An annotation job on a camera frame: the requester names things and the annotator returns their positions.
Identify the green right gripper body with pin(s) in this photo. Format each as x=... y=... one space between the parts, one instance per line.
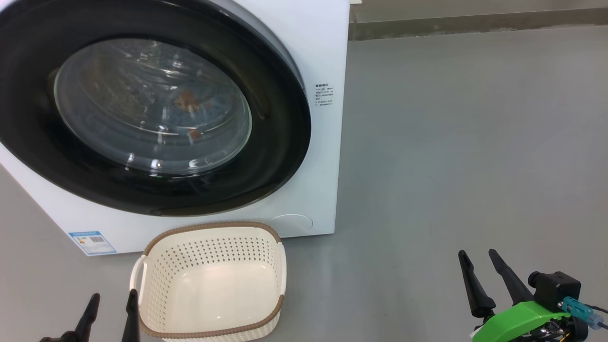
x=517 y=323

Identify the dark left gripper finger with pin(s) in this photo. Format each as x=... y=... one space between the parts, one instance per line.
x=131 y=323
x=88 y=323

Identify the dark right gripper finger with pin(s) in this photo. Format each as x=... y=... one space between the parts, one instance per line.
x=477 y=294
x=513 y=282

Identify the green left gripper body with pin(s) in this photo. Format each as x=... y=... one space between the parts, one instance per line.
x=57 y=339

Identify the blue cartoon print garment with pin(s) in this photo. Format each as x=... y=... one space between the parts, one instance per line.
x=186 y=99

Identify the black round glass washer door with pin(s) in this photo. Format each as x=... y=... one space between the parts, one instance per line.
x=275 y=142

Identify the white front-load washing machine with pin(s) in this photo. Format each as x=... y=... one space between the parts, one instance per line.
x=327 y=57

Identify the blue energy label sticker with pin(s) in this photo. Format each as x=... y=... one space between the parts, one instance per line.
x=92 y=242

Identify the cream perforated laundry basket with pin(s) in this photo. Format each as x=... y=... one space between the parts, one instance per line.
x=213 y=289

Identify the round white filter cover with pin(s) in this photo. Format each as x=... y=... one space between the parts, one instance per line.
x=289 y=224

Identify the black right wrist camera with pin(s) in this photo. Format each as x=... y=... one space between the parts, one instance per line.
x=555 y=289

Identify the grey wall baseboard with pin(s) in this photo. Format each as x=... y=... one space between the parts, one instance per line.
x=475 y=23

